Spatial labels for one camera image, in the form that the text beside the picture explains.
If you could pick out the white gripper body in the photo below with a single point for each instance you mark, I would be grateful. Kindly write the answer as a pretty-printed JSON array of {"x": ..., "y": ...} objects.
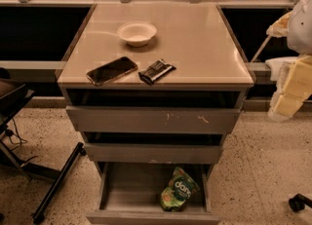
[{"x": 300, "y": 29}]

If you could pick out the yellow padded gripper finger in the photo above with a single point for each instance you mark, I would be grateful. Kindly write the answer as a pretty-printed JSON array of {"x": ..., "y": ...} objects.
[{"x": 294, "y": 86}]

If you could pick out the green rice chip bag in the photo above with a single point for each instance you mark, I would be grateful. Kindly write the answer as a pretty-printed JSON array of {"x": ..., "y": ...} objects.
[{"x": 180, "y": 189}]

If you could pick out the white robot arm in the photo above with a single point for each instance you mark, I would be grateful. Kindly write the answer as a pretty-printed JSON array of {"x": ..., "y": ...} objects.
[{"x": 299, "y": 38}]

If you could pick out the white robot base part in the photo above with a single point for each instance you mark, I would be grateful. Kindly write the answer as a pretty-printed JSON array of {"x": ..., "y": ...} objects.
[{"x": 276, "y": 63}]

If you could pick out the grey drawer cabinet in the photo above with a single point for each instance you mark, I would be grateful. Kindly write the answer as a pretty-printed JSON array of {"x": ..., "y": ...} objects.
[{"x": 210, "y": 71}]

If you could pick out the grey bottom drawer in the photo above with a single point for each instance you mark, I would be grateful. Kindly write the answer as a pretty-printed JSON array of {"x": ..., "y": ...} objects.
[{"x": 130, "y": 195}]

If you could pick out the grey drawer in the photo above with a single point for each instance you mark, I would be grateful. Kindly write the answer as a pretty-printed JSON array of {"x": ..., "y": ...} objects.
[
  {"x": 153, "y": 154},
  {"x": 130, "y": 195},
  {"x": 153, "y": 119}
]

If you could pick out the grey middle drawer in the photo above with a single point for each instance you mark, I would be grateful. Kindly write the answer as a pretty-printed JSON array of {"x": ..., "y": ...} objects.
[{"x": 153, "y": 154}]

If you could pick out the grey top drawer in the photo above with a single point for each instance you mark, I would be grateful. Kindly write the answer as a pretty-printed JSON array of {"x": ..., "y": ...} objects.
[{"x": 153, "y": 119}]

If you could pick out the white rod with tip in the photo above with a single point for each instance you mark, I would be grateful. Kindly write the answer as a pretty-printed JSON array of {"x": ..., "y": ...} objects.
[{"x": 260, "y": 49}]

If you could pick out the black caster wheel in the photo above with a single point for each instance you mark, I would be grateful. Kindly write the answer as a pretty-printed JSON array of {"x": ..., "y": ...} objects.
[{"x": 299, "y": 203}]

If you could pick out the black snack bar wrapper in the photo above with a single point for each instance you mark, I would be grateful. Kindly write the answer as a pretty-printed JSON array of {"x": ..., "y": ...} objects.
[{"x": 155, "y": 72}]

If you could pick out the white paper bowl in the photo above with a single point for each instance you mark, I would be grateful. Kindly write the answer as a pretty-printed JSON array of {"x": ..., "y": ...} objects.
[{"x": 136, "y": 33}]

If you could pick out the black smartphone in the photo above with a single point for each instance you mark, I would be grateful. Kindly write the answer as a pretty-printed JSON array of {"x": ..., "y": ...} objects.
[{"x": 111, "y": 71}]

